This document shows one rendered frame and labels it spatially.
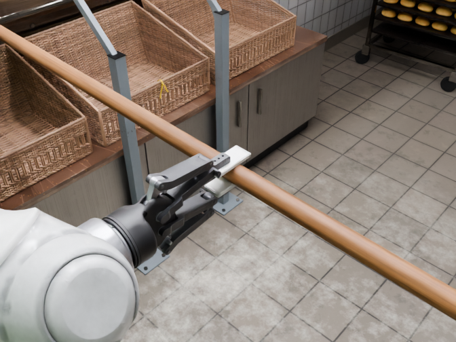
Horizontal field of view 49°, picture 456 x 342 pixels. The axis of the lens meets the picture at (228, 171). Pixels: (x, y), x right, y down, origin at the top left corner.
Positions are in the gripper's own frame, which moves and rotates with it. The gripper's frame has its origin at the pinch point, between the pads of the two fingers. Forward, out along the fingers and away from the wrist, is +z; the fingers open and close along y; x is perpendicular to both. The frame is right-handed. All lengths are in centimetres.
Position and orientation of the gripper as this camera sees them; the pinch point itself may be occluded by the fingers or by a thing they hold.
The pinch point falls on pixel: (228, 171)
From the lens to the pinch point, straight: 73.6
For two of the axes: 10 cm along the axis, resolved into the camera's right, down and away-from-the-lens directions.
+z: 6.9, -4.6, 5.6
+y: -0.1, 7.7, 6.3
